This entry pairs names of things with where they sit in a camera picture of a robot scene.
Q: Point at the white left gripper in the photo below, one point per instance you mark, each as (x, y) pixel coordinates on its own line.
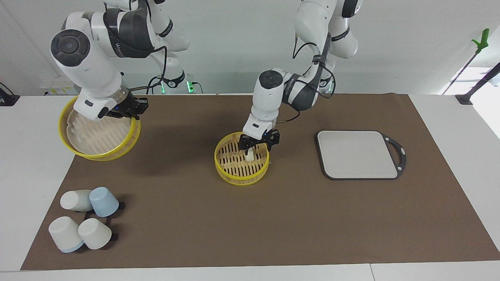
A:
(259, 125)

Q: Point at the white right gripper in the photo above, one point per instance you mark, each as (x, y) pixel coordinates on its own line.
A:
(91, 107)

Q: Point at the white steamed bun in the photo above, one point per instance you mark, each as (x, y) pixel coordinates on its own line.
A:
(250, 156)

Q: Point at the yellow bowl with paper liner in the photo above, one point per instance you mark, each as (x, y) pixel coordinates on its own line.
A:
(97, 136)

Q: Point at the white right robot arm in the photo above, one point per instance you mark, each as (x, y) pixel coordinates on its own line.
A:
(90, 66)

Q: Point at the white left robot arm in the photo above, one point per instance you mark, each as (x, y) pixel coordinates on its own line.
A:
(267, 97)

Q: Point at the yellow bamboo steamer base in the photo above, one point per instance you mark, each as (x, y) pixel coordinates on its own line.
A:
(238, 175)

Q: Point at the white box yellow label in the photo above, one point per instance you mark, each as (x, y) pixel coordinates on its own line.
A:
(58, 89)

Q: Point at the brown table mat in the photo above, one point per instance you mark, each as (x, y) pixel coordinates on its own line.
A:
(273, 218)

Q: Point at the light blue plastic cup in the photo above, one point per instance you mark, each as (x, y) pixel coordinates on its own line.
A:
(104, 201)

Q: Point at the grey cutting board dark rim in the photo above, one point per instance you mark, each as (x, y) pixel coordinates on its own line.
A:
(355, 154)

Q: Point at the white cup blue rim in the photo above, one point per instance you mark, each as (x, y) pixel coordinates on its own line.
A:
(64, 234)
(74, 200)

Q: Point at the black cup rack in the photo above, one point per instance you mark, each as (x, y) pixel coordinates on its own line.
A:
(97, 216)

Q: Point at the white plastic cup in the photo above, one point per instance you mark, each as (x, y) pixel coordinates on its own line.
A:
(95, 234)

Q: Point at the black pole with base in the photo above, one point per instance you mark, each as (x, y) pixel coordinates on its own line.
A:
(478, 86)

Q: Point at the green-tipped thin stick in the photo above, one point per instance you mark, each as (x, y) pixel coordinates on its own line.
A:
(481, 41)

